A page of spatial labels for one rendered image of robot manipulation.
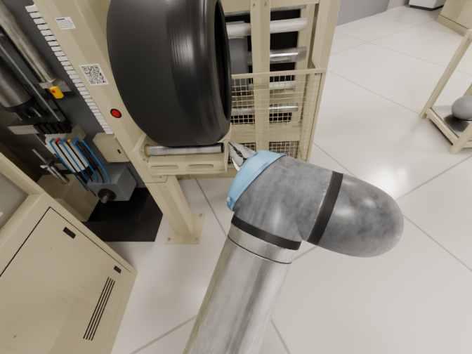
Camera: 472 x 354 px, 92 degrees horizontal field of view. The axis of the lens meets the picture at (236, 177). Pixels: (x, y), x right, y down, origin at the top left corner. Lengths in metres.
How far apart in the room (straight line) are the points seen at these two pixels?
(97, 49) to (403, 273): 1.92
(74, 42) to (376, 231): 0.98
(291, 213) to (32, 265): 1.03
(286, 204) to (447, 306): 1.62
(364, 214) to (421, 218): 1.79
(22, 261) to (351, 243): 1.07
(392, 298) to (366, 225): 1.42
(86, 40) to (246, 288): 0.89
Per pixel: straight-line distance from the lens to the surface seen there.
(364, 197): 0.34
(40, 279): 1.22
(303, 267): 1.65
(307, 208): 0.32
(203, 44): 0.71
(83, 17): 0.97
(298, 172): 0.33
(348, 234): 0.33
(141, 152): 1.05
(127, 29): 0.76
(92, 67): 1.02
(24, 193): 1.19
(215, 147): 0.97
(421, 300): 1.82
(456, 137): 2.76
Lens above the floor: 1.53
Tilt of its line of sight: 48 degrees down
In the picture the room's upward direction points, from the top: 8 degrees counter-clockwise
